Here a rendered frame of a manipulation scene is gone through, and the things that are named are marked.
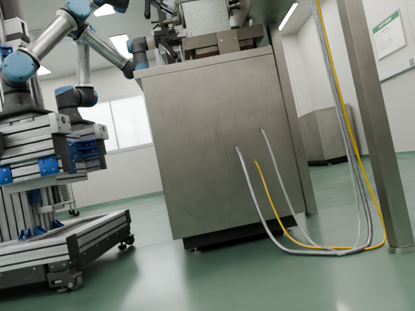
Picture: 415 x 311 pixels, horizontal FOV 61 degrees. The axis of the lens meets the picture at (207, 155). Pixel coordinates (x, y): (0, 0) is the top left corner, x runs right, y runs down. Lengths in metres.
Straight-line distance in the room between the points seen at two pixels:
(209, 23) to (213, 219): 1.05
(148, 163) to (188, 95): 5.89
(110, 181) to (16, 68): 6.06
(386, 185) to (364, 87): 0.33
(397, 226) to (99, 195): 6.85
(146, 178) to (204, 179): 5.91
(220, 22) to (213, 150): 0.75
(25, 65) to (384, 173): 1.47
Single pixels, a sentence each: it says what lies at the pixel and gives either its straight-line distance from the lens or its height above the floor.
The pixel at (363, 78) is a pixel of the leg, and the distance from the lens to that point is 1.29.
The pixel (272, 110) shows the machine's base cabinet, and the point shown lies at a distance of 1.70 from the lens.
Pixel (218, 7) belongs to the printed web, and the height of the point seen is 1.23.
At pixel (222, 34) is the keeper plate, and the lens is 1.80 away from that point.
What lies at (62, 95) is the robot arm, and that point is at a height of 0.98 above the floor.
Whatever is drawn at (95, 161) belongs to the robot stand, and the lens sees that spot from 2.18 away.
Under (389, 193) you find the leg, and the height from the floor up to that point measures 0.20.
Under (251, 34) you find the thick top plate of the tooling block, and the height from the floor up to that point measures 0.98.
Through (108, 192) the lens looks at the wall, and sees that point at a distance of 7.67.
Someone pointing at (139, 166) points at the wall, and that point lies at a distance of 7.54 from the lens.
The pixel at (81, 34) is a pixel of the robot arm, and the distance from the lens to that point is 2.05.
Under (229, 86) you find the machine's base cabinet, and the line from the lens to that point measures 1.69.
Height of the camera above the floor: 0.41
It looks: 1 degrees up
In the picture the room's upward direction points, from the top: 11 degrees counter-clockwise
